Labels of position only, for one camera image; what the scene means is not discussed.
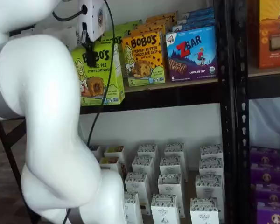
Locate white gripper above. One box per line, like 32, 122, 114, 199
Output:
78, 0, 108, 68

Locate green Bobo's apple pie box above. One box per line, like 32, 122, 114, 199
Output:
120, 20, 143, 30
71, 43, 126, 107
113, 24, 137, 35
97, 29, 129, 47

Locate yellow Bobo's peanut butter box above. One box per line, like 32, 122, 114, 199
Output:
146, 11, 178, 23
140, 18, 172, 30
130, 24, 166, 38
121, 31, 166, 87

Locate black metal shelf rack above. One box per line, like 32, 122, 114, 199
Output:
79, 0, 235, 224
233, 0, 280, 224

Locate yellow label granola box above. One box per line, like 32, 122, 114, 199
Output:
99, 156, 121, 173
104, 146, 126, 159

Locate blue purple Zbar box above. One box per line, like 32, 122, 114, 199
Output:
183, 7, 214, 17
165, 25, 218, 82
177, 13, 215, 24
171, 19, 215, 32

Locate light wooden shelf board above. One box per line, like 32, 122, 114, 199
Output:
123, 78, 219, 94
248, 66, 280, 78

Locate white patterned pantry box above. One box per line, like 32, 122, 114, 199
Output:
190, 197, 222, 224
151, 194, 182, 224
200, 144, 224, 161
199, 157, 224, 177
158, 174, 185, 201
123, 191, 144, 224
132, 155, 154, 175
160, 156, 186, 175
125, 172, 151, 210
137, 144, 159, 159
164, 142, 185, 159
195, 174, 224, 201

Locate large orange snack box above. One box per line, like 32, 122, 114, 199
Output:
259, 0, 280, 70

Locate purple snack box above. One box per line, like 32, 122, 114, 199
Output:
256, 207, 280, 224
250, 146, 280, 165
250, 163, 280, 185
255, 183, 280, 210

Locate purely elizabeth small boxes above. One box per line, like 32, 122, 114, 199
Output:
88, 142, 224, 224

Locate translucent plastic sheet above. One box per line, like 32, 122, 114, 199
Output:
249, 99, 280, 147

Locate long thin black cable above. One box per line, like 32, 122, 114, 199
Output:
63, 0, 116, 224

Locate black plugged gripper cable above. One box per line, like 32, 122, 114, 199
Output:
52, 4, 88, 21

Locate black metal stand frame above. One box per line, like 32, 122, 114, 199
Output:
0, 118, 42, 224

